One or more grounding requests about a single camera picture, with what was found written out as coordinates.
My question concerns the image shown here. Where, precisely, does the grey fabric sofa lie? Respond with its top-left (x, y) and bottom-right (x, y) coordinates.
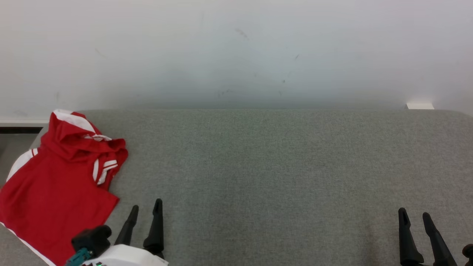
top-left (0, 109), bottom-right (473, 266)

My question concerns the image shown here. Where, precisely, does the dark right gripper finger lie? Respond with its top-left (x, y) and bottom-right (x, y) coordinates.
top-left (398, 208), bottom-right (425, 266)
top-left (422, 212), bottom-right (458, 266)

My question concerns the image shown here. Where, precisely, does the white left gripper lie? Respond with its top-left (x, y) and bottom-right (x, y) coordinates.
top-left (83, 198), bottom-right (169, 266)

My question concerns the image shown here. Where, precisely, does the white wall baseboard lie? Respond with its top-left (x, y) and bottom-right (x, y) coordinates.
top-left (0, 119), bottom-right (50, 128)

